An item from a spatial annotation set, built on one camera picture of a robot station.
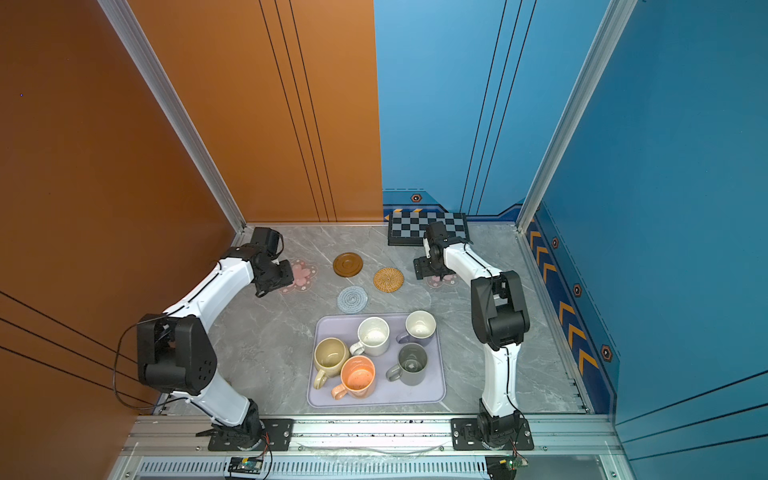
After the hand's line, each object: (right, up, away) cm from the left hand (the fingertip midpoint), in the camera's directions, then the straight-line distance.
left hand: (288, 277), depth 91 cm
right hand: (+44, +2, +10) cm, 46 cm away
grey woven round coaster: (+19, -8, +8) cm, 22 cm away
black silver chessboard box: (+38, +17, +25) cm, 48 cm away
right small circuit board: (+61, -42, -21) cm, 77 cm away
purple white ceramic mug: (+41, -16, 0) cm, 44 cm away
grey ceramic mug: (+38, -24, -8) cm, 45 cm away
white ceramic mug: (+26, -17, -2) cm, 32 cm away
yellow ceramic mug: (+14, -22, -6) cm, 26 cm away
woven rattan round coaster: (+31, -2, +12) cm, 33 cm away
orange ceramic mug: (+23, -27, -9) cm, 36 cm away
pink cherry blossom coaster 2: (+51, -2, +12) cm, 53 cm away
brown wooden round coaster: (+15, +3, +18) cm, 24 cm away
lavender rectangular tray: (+31, -30, -12) cm, 45 cm away
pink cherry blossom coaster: (+1, 0, +14) cm, 14 cm away
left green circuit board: (-4, -44, -18) cm, 48 cm away
